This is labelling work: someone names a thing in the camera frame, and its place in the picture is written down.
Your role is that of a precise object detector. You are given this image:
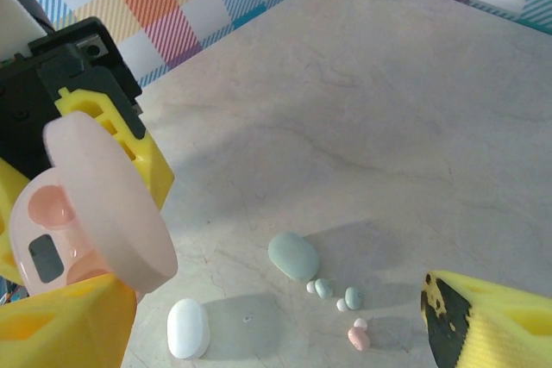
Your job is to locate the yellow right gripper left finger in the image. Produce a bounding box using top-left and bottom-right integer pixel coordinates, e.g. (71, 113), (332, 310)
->
(0, 273), (139, 368)

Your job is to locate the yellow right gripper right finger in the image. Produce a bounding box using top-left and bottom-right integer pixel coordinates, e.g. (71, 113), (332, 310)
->
(420, 270), (552, 368)

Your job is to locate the pink earbud charging case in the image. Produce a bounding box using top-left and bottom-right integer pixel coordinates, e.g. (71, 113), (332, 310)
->
(9, 109), (179, 300)

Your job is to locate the white oval earbud charging case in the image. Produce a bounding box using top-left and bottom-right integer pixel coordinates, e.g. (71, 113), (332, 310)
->
(166, 297), (211, 359)

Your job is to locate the pink earbud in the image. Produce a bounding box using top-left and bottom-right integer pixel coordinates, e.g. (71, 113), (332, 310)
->
(348, 317), (371, 351)

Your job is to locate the mint green earbud charging case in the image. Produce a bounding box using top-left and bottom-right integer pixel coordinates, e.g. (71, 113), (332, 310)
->
(267, 232), (320, 282)

